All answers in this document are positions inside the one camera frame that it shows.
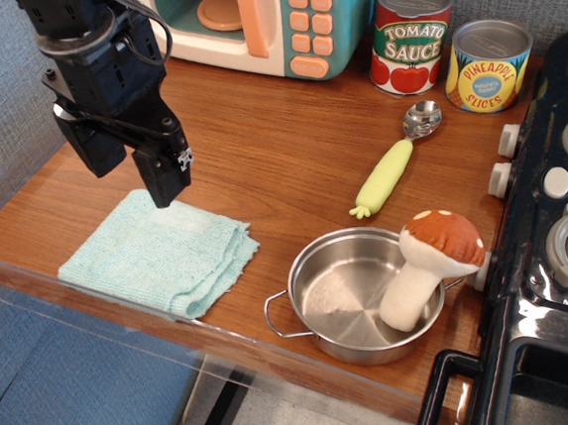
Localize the plush brown white mushroom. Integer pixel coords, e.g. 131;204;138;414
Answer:
379;209;486;332

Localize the black braided cable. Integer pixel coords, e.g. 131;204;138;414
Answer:
95;0;176;73

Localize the spoon with green handle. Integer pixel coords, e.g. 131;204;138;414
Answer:
349;100;443;220

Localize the stainless steel pot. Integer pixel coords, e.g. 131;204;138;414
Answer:
264;227;462;366

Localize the pineapple slices can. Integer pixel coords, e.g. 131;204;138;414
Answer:
445;19;533;114

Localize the tomato sauce can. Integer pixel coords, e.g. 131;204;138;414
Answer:
370;0;453;95

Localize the light blue folded towel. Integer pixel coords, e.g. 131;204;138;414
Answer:
57;189;260;319

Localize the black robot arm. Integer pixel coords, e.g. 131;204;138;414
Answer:
17;0;193;208

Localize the toy microwave teal and cream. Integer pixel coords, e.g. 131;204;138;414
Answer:
140;0;374;81

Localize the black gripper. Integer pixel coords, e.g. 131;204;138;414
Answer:
36;9;191;208

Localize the black toy stove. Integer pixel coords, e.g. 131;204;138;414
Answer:
416;33;568;425

